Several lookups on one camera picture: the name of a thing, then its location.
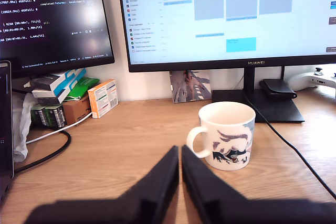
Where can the green box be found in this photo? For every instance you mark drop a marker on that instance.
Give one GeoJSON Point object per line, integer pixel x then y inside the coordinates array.
{"type": "Point", "coordinates": [82, 89]}

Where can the printed postcard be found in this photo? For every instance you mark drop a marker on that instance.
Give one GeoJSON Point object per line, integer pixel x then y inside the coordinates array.
{"type": "Point", "coordinates": [190, 86]}

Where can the brown cardboard box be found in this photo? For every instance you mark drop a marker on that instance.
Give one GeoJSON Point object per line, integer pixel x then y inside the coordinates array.
{"type": "Point", "coordinates": [76, 110]}

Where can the small black wallet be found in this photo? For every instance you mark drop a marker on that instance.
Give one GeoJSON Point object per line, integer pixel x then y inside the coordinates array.
{"type": "Point", "coordinates": [278, 89]}

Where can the white crumpled plastic bag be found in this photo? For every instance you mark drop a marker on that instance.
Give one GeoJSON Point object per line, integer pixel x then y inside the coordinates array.
{"type": "Point", "coordinates": [21, 129]}

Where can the black Huawei monitor with stand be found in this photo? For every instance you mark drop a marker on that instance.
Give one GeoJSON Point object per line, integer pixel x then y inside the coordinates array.
{"type": "Point", "coordinates": [236, 24]}

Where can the white mug with cartoon print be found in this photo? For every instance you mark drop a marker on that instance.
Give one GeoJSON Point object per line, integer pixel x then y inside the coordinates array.
{"type": "Point", "coordinates": [228, 140]}

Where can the black laptop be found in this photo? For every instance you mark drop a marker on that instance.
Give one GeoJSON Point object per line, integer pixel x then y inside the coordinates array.
{"type": "Point", "coordinates": [5, 129]}

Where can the white game controller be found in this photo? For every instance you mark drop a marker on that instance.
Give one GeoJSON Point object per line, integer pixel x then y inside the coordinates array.
{"type": "Point", "coordinates": [309, 79]}

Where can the dark monitor showing terminal text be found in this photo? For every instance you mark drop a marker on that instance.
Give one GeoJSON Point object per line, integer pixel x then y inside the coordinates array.
{"type": "Point", "coordinates": [52, 24]}

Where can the white and blue box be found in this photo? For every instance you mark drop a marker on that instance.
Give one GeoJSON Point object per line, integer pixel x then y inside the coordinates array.
{"type": "Point", "coordinates": [68, 79]}

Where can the green and black battery pack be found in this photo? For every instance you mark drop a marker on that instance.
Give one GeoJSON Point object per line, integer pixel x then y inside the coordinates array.
{"type": "Point", "coordinates": [38, 115]}
{"type": "Point", "coordinates": [55, 116]}

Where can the dark grey box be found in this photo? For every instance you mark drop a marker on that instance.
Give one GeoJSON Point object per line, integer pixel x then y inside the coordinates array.
{"type": "Point", "coordinates": [46, 81]}

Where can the orange and white medicine box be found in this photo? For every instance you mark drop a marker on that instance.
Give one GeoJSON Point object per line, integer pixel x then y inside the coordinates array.
{"type": "Point", "coordinates": [102, 99]}

